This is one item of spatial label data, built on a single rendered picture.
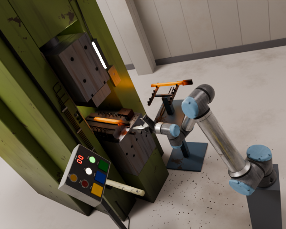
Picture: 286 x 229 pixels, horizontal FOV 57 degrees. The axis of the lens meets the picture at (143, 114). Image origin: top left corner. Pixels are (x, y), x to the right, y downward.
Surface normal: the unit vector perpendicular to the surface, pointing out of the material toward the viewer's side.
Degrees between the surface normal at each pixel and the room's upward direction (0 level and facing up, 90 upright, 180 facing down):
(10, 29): 90
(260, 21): 90
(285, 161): 0
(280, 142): 0
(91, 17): 90
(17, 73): 90
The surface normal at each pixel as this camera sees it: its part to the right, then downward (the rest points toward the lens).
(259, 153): -0.28, -0.79
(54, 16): 0.81, 0.09
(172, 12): -0.29, 0.67
